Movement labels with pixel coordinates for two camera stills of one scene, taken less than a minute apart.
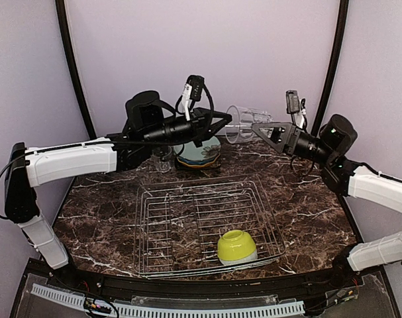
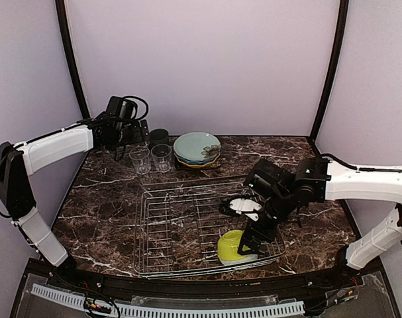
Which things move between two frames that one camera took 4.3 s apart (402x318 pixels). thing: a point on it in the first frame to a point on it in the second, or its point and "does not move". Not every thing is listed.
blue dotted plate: x=202 y=161 does not move
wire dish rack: x=177 y=226 does not move
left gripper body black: x=198 y=124 to x=142 y=131
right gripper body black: x=289 y=139 to x=255 y=241
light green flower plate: x=210 y=148 does not move
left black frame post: x=67 y=44 does not move
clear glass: x=240 y=129 to x=140 y=158
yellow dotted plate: x=204 y=166 does not move
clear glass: x=161 y=159 does not move
